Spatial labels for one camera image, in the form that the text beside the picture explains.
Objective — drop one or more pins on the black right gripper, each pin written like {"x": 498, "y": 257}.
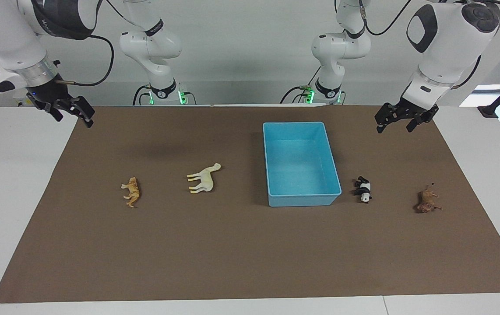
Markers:
{"x": 53, "y": 94}

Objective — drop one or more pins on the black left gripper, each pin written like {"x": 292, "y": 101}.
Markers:
{"x": 407, "y": 109}

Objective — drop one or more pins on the black white panda toy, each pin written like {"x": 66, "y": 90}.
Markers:
{"x": 364, "y": 188}

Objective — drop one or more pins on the brown lion toy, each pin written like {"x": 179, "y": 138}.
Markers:
{"x": 427, "y": 200}

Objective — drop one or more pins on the orange striped tiger toy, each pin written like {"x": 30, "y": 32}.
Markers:
{"x": 132, "y": 191}

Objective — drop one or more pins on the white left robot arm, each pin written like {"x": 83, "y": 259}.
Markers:
{"x": 445, "y": 48}

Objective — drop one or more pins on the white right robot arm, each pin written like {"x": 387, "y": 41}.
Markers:
{"x": 7, "y": 41}

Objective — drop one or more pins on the light blue storage box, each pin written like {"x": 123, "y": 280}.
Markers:
{"x": 300, "y": 162}

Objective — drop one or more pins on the white power strip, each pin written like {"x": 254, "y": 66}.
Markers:
{"x": 21, "y": 102}

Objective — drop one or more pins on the brown table mat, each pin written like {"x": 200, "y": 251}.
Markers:
{"x": 215, "y": 245}

